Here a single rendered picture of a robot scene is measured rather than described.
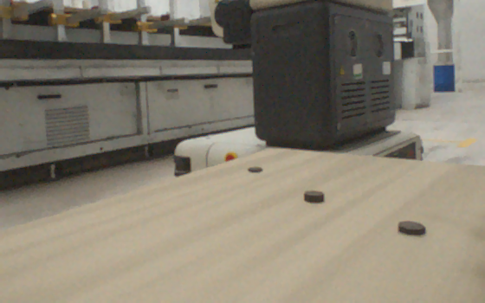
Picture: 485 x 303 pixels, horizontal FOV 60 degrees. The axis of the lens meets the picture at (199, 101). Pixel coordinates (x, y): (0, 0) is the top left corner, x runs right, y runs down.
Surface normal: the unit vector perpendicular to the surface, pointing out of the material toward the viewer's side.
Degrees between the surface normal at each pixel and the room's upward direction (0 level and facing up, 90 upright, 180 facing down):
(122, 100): 90
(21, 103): 90
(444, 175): 0
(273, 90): 90
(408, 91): 90
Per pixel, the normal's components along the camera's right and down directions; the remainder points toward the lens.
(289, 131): -0.69, 0.07
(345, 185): -0.04, -1.00
